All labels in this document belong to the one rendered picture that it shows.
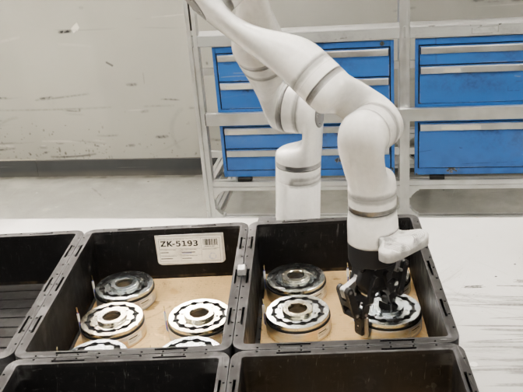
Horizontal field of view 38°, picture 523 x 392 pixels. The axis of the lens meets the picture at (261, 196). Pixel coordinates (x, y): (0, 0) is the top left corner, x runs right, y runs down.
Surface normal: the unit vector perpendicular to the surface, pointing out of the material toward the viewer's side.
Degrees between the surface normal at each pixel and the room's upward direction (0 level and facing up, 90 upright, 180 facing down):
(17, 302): 0
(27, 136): 90
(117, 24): 90
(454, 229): 0
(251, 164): 90
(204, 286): 0
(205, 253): 90
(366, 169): 105
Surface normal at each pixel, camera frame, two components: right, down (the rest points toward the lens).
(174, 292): -0.07, -0.92
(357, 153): -0.50, 0.61
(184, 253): -0.04, 0.40
